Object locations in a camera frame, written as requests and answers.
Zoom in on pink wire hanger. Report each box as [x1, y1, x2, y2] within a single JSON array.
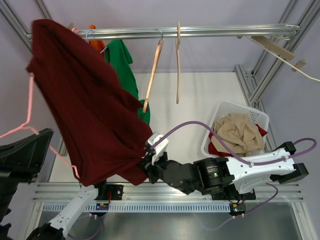
[[0, 73, 80, 180]]

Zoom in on bright red t shirt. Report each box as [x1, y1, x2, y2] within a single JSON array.
[[207, 123, 268, 158]]

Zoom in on dark maroon t shirt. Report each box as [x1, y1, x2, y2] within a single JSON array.
[[26, 19, 153, 186]]

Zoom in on beige t shirt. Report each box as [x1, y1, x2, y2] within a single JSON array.
[[213, 113, 267, 157]]

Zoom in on green t shirt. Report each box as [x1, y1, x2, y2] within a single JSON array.
[[104, 39, 151, 126]]

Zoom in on wooden hanger with metal hook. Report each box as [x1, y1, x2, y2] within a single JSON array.
[[142, 29, 164, 113]]

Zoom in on blue wire hanger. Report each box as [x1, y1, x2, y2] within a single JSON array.
[[85, 29, 108, 55]]

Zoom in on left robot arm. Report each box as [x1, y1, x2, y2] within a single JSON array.
[[0, 128, 107, 240]]

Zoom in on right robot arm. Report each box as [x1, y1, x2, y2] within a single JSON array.
[[138, 142, 309, 199]]

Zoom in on orange t shirt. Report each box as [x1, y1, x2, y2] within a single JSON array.
[[89, 40, 106, 52]]

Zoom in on pink plastic hanger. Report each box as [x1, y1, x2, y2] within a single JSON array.
[[71, 27, 80, 35]]

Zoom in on wooden clip hanger right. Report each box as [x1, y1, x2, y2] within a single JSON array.
[[246, 35, 320, 82]]

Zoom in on white plastic laundry basket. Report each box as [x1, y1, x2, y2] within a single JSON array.
[[200, 101, 269, 157]]

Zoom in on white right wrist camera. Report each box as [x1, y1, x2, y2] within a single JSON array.
[[146, 132, 169, 165]]

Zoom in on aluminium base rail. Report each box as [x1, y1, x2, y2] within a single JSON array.
[[32, 182, 304, 202]]

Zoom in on white slotted cable duct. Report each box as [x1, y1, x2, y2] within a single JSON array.
[[43, 202, 231, 213]]

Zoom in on aluminium frame posts left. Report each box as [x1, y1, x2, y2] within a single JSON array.
[[0, 0, 86, 157]]

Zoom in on aluminium frame posts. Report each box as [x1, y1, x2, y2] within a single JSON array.
[[234, 0, 320, 112], [0, 0, 86, 157]]

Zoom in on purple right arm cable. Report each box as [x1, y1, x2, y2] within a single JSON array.
[[152, 121, 318, 167]]

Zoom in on metal clothes rail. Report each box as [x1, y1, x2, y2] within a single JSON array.
[[26, 23, 301, 42]]

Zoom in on aluminium frame posts right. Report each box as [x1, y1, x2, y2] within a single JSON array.
[[234, 0, 320, 112]]

